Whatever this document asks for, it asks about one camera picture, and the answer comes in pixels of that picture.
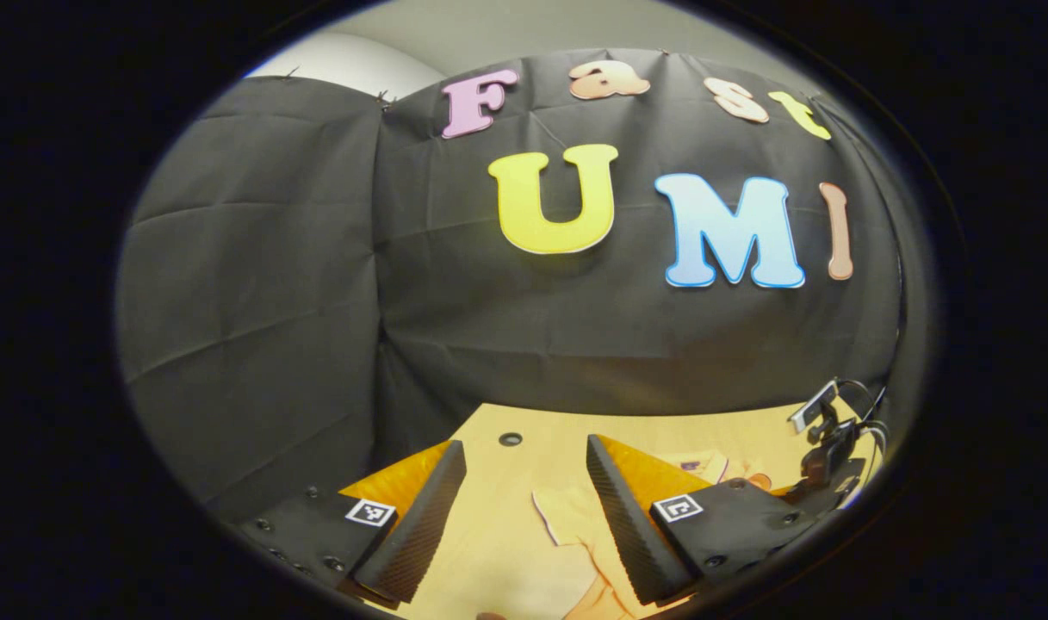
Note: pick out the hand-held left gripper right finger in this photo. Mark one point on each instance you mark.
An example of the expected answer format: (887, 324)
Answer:
(627, 525)

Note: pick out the orange T-shirt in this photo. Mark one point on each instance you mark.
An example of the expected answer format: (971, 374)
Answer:
(575, 525)

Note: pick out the black backdrop cloth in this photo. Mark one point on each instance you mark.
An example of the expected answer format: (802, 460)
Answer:
(274, 301)

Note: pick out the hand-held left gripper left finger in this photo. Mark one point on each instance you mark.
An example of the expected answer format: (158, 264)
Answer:
(424, 521)

